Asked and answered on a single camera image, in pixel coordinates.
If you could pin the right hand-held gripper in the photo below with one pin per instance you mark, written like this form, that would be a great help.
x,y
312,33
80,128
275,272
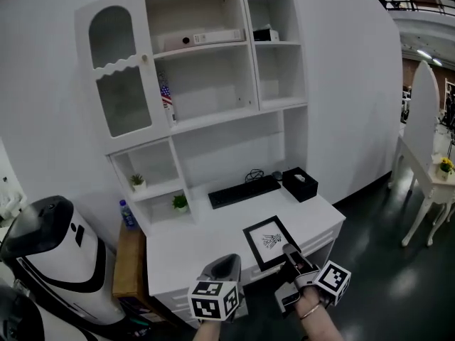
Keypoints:
x,y
332,279

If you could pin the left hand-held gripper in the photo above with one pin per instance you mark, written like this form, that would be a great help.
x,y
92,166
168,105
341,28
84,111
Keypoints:
x,y
213,300

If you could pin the black framed picture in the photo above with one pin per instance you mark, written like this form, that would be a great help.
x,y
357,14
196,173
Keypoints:
x,y
270,242

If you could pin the person's right forearm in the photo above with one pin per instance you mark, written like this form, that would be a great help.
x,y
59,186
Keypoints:
x,y
321,327

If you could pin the person's left forearm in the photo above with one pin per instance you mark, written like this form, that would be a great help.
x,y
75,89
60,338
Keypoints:
x,y
208,332

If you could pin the white shelving cabinet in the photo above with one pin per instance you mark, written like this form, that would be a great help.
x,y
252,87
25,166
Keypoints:
x,y
199,247

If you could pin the black keyboard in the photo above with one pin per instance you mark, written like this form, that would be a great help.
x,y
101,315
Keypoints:
x,y
243,191

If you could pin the black tissue box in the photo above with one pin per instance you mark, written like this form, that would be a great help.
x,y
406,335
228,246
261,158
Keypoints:
x,y
300,187

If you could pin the small potted green plant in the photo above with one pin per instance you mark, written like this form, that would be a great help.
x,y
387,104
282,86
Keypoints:
x,y
138,182
180,203

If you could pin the wooden side table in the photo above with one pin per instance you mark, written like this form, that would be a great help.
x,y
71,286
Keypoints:
x,y
129,261

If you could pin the blue water bottle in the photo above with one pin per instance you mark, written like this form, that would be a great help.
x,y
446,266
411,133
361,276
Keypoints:
x,y
128,217

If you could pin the white vanity table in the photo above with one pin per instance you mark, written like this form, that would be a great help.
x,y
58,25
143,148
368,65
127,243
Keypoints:
x,y
432,187

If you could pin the white and black robot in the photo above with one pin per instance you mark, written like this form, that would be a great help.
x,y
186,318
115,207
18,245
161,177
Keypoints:
x,y
60,254

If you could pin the flag print book box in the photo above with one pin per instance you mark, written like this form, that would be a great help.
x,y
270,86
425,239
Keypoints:
x,y
167,99

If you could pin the yellow flower pot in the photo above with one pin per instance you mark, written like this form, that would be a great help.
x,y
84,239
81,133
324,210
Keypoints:
x,y
444,169

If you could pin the ribbed glass cabinet door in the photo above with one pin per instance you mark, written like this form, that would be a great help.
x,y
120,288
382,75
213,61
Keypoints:
x,y
121,101

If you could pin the round wooden door knob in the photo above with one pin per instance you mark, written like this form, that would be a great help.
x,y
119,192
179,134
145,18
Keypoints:
x,y
145,58

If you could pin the black and white box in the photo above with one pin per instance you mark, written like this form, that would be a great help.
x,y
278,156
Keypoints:
x,y
264,35

